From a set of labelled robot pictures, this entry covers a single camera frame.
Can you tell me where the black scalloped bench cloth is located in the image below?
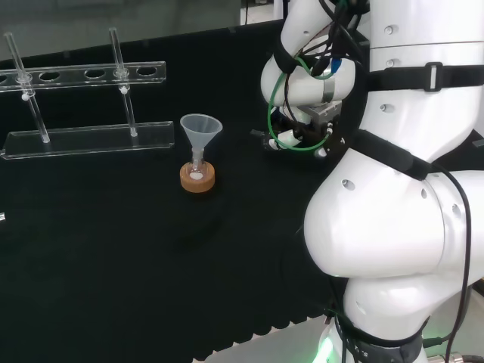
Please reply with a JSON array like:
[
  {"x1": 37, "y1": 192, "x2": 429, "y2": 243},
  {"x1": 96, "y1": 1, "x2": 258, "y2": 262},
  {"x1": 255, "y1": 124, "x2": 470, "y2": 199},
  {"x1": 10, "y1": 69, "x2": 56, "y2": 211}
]
[{"x1": 0, "y1": 17, "x2": 484, "y2": 363}]

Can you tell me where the small round-bottom glass flask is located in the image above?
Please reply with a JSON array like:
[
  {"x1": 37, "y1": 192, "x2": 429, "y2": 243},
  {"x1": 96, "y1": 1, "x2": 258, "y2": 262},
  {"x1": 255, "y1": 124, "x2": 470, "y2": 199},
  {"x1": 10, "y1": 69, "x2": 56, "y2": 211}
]
[{"x1": 187, "y1": 147, "x2": 209, "y2": 183}]

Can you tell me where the clear acrylic funnel stand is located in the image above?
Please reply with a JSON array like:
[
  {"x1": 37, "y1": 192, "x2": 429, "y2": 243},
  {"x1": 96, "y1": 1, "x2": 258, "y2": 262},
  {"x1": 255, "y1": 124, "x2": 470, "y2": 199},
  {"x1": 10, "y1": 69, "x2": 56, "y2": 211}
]
[{"x1": 0, "y1": 26, "x2": 175, "y2": 161}]

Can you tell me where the cork ring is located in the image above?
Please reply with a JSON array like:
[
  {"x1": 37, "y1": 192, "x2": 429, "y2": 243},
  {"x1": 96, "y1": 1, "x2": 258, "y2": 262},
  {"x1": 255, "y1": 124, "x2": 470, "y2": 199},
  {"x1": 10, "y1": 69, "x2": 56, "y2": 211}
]
[{"x1": 179, "y1": 161, "x2": 217, "y2": 195}]

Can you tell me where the black cable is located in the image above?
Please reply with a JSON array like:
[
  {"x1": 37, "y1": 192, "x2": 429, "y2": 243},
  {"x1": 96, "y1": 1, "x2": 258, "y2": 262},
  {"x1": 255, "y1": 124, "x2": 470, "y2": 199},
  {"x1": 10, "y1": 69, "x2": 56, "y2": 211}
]
[{"x1": 429, "y1": 161, "x2": 473, "y2": 363}]

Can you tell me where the translucent plastic funnel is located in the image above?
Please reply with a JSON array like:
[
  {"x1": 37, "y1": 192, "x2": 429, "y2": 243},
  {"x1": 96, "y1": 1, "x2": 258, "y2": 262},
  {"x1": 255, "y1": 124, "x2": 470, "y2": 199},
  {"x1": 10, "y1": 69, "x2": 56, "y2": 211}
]
[{"x1": 179, "y1": 113, "x2": 224, "y2": 153}]

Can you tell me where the green cable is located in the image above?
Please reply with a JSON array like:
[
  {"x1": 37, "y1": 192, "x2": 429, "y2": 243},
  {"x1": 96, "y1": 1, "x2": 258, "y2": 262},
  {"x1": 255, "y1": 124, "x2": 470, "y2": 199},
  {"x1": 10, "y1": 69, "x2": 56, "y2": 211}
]
[{"x1": 266, "y1": 55, "x2": 335, "y2": 153}]

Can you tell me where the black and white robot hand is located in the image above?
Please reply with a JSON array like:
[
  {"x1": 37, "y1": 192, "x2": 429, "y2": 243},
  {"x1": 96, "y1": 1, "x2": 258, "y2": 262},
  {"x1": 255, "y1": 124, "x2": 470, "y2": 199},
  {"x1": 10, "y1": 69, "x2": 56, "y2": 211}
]
[{"x1": 250, "y1": 107, "x2": 330, "y2": 160}]

